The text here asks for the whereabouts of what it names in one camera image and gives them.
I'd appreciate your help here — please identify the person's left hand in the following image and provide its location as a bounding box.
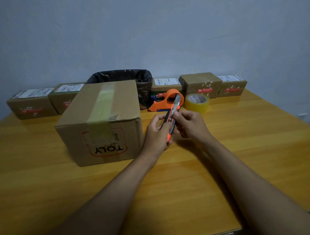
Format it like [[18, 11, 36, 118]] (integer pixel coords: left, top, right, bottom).
[[141, 113, 181, 167]]

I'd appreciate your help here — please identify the person's right hand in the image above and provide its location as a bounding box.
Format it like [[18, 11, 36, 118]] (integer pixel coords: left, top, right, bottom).
[[173, 110, 215, 148]]

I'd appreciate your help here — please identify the orange utility knife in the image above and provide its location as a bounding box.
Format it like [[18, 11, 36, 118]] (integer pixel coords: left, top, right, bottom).
[[163, 94, 184, 143]]

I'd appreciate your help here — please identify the person's right forearm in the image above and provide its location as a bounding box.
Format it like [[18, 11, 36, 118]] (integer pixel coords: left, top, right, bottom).
[[202, 136, 310, 235]]

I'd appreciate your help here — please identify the person's left forearm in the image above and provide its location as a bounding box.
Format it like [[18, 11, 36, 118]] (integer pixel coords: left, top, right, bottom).
[[51, 151, 161, 235]]

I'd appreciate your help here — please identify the orange tape dispenser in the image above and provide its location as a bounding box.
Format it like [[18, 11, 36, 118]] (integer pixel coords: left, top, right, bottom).
[[148, 89, 184, 112]]

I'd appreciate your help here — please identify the clear yellowish tape roll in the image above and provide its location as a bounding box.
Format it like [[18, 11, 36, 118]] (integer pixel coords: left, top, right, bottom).
[[185, 93, 210, 113]]

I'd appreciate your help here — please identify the small taped parcel box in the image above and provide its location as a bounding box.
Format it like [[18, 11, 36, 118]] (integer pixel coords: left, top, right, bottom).
[[217, 75, 248, 98], [48, 83, 85, 115], [151, 78, 182, 100], [179, 72, 223, 99], [6, 88, 59, 120]]

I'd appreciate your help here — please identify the bin with black bag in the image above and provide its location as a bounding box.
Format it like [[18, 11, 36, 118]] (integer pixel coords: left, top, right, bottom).
[[85, 69, 153, 110]]

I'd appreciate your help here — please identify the large taped cardboard box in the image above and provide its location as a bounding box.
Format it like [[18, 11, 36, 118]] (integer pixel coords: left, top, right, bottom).
[[55, 80, 144, 167]]

